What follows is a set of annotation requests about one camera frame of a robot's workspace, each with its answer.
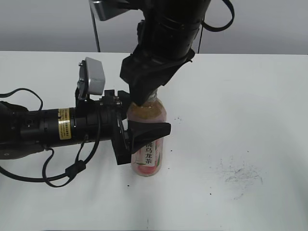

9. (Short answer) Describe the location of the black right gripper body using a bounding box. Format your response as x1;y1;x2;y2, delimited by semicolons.
120;45;195;83

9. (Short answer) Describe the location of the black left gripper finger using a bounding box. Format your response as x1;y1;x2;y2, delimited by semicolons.
128;120;171;154
117;90;131;119

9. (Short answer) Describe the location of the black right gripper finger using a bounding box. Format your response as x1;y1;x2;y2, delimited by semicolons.
161;64;183;86
128;71;166;106

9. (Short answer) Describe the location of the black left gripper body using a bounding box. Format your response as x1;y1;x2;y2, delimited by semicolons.
74;90;131;165

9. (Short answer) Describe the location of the peach oolong tea bottle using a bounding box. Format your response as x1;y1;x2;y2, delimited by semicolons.
127;95;167;177

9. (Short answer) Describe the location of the white bottle cap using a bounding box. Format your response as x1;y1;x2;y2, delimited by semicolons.
146;89;158;103

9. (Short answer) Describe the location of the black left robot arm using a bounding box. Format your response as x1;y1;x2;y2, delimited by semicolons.
0;90;171;165

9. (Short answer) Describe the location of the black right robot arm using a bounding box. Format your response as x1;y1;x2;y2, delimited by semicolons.
120;0;210;105

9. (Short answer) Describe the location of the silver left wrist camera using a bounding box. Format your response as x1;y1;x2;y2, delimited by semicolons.
77;57;105;101

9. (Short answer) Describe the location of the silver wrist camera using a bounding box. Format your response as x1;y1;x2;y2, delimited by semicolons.
89;0;133;21
77;57;105;101

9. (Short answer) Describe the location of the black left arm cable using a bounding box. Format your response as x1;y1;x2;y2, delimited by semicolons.
0;88;101;188

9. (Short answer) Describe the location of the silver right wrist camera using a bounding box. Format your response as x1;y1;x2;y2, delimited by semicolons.
89;0;133;21

